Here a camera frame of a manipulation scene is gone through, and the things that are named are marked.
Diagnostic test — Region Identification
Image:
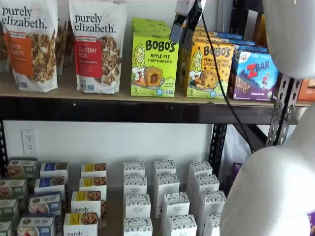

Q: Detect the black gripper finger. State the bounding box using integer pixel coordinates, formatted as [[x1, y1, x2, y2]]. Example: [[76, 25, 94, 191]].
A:
[[170, 13, 186, 43], [180, 25, 195, 51]]

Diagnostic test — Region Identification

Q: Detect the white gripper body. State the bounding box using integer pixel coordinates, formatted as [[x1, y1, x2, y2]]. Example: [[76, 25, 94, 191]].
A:
[[175, 0, 206, 31]]

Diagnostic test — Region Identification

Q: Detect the green Bobo's apple pie box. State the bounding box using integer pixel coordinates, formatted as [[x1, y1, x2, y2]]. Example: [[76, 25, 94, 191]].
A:
[[132, 24, 173, 35], [131, 17, 168, 27], [130, 32, 180, 97]]

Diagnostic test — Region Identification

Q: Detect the yellow Bobo's peanut butter box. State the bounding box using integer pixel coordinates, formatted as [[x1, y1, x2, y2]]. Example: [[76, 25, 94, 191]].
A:
[[185, 41, 235, 100], [193, 24, 210, 34], [177, 31, 222, 86]]

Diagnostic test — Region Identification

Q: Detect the blue purple Zbar box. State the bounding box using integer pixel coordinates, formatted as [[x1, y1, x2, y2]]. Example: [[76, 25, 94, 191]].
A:
[[230, 37, 257, 48], [216, 30, 244, 40], [235, 44, 269, 54], [228, 50, 281, 102]]

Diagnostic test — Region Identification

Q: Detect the wooden shelf board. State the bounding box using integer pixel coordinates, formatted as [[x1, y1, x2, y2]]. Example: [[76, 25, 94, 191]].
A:
[[0, 64, 311, 108]]

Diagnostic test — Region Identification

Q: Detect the orange snack box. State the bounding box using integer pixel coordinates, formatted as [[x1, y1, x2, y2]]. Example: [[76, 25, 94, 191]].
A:
[[297, 78, 315, 102]]

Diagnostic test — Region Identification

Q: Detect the purple snack box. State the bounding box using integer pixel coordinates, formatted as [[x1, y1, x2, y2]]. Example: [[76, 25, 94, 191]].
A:
[[232, 162, 244, 179]]

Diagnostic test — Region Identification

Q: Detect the yellow white granola box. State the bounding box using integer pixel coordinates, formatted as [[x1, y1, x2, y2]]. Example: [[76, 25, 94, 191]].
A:
[[80, 162, 107, 178], [63, 212, 99, 236], [70, 191, 102, 215], [79, 176, 107, 195]]

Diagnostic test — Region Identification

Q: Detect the blue granola box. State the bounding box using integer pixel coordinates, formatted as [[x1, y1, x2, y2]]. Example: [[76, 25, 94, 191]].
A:
[[28, 192, 62, 217], [33, 176, 66, 197], [16, 215, 56, 236], [39, 161, 69, 183]]

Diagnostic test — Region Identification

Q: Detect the green granola box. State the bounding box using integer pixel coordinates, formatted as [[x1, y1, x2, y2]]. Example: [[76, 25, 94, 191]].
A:
[[0, 198, 20, 220], [6, 157, 38, 179], [0, 220, 13, 236], [0, 178, 28, 200]]

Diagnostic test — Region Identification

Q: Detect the granola bag red label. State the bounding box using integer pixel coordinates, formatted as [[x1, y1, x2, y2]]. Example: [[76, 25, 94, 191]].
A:
[[68, 0, 128, 94]]

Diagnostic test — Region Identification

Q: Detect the black metal shelving unit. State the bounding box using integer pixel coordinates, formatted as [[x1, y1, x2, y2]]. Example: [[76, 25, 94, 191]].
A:
[[0, 0, 315, 180]]

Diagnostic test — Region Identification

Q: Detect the granola bag orange label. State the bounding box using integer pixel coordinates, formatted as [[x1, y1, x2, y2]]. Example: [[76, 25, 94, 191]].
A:
[[0, 0, 59, 93]]

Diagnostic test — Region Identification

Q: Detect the white granola bag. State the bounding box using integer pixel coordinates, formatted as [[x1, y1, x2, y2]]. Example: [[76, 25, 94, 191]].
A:
[[0, 24, 11, 73]]

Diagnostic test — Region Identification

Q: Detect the white patterned carton group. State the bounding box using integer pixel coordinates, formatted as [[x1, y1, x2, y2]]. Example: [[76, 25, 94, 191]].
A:
[[61, 169, 229, 236]]

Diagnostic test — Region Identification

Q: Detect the black cable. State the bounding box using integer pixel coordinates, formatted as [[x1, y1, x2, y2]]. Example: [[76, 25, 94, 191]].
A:
[[196, 0, 254, 153]]

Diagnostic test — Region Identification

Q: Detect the white wall outlet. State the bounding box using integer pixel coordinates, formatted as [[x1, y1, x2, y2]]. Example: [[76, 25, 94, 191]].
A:
[[21, 128, 39, 156]]

